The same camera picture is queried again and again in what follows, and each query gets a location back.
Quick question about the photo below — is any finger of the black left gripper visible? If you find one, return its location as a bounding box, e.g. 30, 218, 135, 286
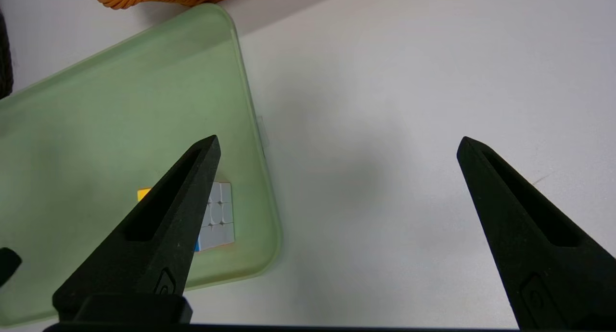
0, 247, 23, 288

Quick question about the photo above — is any dark brown wicker basket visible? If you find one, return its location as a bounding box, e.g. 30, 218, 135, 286
0, 10, 14, 100

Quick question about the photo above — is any light green plastic tray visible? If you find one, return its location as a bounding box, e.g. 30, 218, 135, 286
0, 3, 282, 327

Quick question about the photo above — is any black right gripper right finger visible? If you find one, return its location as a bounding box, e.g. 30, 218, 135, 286
456, 136, 616, 330

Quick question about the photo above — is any colourful puzzle cube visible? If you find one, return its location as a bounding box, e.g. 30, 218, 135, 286
137, 181, 236, 253

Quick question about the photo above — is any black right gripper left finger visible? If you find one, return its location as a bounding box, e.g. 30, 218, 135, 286
52, 135, 222, 324

